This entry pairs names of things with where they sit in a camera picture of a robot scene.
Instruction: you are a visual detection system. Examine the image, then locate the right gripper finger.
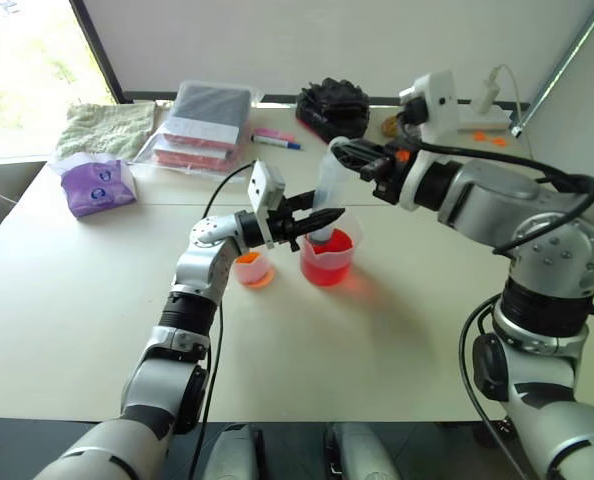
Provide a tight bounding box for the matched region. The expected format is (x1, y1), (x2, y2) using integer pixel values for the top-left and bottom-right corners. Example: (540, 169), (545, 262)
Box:
(331, 148), (379, 174)
(331, 137), (387, 154)

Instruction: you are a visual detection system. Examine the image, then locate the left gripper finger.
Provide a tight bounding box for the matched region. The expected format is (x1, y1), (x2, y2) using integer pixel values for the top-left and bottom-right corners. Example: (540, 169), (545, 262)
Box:
(300, 206), (347, 236)
(287, 188), (319, 212)

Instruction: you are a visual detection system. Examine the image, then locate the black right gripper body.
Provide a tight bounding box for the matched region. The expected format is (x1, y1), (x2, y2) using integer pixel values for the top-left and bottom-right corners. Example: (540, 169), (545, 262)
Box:
(359, 141), (417, 207)

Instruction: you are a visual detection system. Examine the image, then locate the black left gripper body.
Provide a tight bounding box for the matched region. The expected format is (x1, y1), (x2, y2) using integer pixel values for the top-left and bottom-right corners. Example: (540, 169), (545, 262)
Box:
(268, 195), (309, 254)

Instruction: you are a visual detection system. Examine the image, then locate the clear plastic syringe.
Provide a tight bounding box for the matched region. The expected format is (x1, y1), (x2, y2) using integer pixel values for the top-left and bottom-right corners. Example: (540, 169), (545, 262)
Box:
(308, 141), (349, 247)

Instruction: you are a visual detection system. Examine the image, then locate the clear beaker with red liquid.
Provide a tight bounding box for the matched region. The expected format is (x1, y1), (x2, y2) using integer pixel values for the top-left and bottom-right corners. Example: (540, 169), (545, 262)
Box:
(298, 209), (364, 288)

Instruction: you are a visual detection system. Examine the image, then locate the small clear cup orange base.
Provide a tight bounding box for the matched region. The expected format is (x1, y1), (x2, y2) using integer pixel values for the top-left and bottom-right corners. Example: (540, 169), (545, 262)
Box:
(233, 250), (276, 289)

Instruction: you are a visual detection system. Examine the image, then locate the black crumpled cloth bundle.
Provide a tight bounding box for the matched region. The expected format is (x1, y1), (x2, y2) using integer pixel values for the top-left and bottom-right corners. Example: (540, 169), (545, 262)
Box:
(295, 76), (372, 147)

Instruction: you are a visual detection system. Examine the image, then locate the blue white pen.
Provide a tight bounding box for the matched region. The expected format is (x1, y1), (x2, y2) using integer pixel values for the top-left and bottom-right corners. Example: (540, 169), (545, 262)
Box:
(249, 135), (303, 151)

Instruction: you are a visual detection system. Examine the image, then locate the pink marker pen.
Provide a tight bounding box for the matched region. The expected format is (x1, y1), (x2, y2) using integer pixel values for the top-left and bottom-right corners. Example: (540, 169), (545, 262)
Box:
(251, 128), (296, 143)

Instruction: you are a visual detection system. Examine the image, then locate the white power strip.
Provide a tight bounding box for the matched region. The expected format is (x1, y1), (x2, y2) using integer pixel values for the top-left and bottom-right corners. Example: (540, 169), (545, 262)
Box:
(455, 101), (513, 133)

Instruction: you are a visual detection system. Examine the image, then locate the pink book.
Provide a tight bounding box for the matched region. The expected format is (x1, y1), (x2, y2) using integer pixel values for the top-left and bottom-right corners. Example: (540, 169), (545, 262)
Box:
(153, 146), (229, 172)
(161, 131), (237, 159)

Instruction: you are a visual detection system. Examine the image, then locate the white plug adapter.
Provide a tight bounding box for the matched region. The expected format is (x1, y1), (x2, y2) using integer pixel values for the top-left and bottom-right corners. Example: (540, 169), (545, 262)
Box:
(471, 64), (501, 114)

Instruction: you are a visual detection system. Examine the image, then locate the grey notebook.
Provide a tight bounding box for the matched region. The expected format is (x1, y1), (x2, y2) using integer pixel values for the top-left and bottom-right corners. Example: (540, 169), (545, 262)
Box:
(168, 82), (254, 147)

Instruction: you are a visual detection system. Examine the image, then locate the clear plastic zip bag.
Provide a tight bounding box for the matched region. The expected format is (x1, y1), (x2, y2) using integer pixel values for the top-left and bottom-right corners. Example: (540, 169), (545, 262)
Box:
(132, 78), (264, 177)

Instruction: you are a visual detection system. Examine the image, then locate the purple tissue pack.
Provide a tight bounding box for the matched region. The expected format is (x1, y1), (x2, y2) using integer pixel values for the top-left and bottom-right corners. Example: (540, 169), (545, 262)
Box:
(50, 153), (140, 220)

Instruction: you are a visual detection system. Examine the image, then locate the pale green towel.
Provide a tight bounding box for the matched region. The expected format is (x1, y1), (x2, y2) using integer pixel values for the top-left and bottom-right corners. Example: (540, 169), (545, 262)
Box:
(55, 101), (158, 162)

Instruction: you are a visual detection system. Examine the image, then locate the silver rounded robot leg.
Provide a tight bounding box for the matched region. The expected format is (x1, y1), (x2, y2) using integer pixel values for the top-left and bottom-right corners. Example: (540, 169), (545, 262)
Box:
(203, 422), (267, 480)
(325, 422), (404, 480)

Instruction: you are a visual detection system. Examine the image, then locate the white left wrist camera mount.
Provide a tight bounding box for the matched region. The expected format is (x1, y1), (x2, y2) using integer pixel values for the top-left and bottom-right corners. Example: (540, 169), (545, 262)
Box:
(245, 159), (287, 250)

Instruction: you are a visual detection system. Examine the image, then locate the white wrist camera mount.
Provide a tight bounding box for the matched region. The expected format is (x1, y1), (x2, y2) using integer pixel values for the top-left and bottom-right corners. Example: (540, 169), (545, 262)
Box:
(398, 69), (461, 212)
(245, 159), (287, 250)

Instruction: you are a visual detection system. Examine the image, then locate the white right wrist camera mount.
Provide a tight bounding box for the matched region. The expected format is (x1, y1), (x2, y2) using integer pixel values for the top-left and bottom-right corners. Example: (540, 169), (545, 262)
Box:
(398, 69), (461, 212)

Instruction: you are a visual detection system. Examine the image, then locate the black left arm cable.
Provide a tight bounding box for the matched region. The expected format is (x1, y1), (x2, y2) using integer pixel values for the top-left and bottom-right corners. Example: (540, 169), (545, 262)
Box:
(189, 160), (257, 480)

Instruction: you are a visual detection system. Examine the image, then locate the white charger cable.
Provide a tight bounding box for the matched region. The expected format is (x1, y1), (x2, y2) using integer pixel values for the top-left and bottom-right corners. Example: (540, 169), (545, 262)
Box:
(495, 63), (524, 127)

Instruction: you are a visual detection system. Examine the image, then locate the metal frame rod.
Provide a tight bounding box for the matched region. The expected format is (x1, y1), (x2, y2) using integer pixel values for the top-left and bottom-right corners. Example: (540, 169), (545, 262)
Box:
(510, 0), (594, 138)

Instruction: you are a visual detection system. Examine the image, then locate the black window frame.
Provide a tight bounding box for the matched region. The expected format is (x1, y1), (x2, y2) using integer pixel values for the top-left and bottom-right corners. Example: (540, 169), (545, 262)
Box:
(69, 0), (126, 105)

